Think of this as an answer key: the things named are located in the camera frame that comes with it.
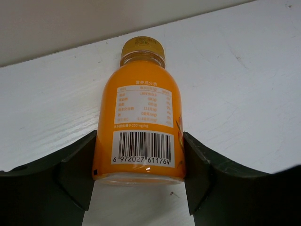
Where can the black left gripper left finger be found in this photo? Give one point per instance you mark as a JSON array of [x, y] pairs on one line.
[[54, 190]]

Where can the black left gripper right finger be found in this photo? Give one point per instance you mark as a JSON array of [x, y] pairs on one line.
[[222, 192]]

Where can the orange juice bottle yellow cap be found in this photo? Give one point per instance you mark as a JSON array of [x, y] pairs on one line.
[[140, 130]]

